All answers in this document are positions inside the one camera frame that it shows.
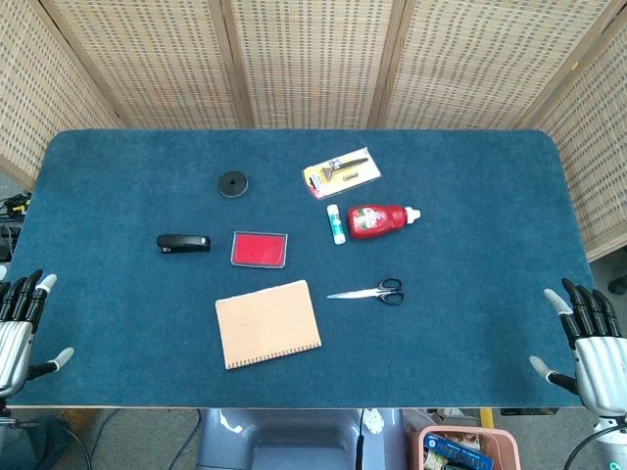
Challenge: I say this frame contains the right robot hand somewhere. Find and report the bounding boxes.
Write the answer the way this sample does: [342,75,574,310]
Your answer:
[528,277,627,418]

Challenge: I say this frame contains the pink plastic basket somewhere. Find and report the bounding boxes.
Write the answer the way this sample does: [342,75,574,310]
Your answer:
[407,425,520,470]

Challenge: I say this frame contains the woven rattan screen panel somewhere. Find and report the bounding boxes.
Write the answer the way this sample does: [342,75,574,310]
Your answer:
[219,0,408,129]
[376,0,627,129]
[0,0,121,190]
[38,0,242,129]
[516,19,627,260]

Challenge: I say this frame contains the blue felt table mat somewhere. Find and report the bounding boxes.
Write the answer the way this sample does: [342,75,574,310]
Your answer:
[4,128,597,410]

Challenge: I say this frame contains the black handled scissors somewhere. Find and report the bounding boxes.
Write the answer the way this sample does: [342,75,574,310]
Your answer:
[325,277,406,306]

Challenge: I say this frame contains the red ink stamp pad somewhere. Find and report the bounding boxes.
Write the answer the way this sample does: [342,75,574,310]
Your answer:
[229,230,289,269]

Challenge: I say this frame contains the grey blue robot torso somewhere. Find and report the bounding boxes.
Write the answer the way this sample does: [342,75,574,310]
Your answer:
[195,407,409,470]

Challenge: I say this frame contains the tan spiral notebook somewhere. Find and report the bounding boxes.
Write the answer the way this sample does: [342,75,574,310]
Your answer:
[215,279,323,371]

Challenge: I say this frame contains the blue printed box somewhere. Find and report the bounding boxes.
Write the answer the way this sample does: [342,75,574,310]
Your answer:
[424,434,494,470]

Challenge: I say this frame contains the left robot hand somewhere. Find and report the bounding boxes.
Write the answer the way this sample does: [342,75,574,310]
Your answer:
[0,267,75,399]

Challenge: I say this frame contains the red ketchup bottle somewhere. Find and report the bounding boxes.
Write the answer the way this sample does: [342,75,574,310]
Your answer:
[347,204,422,242]

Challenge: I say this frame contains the black cable on torso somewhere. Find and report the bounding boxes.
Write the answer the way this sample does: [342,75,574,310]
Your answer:
[356,409,366,470]

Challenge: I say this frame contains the black tape roll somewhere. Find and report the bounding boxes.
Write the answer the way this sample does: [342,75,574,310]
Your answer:
[217,169,249,200]

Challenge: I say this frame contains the white green glue stick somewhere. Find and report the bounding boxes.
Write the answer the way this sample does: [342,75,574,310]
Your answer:
[326,204,347,246]

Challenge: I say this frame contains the razor in yellow blister pack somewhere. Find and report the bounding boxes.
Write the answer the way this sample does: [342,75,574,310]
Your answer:
[302,147,383,201]

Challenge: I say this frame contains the black stapler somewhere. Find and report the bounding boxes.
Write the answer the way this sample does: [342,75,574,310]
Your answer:
[156,233,213,256]

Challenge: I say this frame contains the dark blue bag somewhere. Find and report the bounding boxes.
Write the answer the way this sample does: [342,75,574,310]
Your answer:
[0,415,72,470]

